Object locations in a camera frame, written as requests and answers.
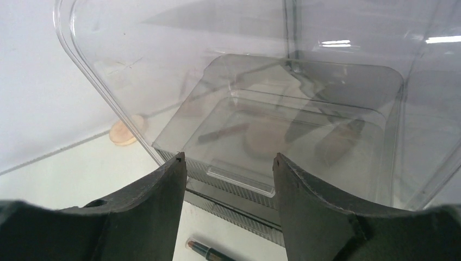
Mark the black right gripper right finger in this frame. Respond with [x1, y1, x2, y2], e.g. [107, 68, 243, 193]
[273, 153, 460, 260]

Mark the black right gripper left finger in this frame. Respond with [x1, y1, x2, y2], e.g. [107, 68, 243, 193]
[1, 152, 187, 260]

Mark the round beige sponge far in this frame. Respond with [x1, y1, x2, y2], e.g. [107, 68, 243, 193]
[108, 115, 147, 146]

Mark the clear acrylic makeup organizer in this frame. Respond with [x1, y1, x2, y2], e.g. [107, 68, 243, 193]
[53, 1, 460, 245]

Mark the dark green lipstick pencil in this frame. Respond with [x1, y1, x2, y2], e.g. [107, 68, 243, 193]
[186, 239, 235, 261]

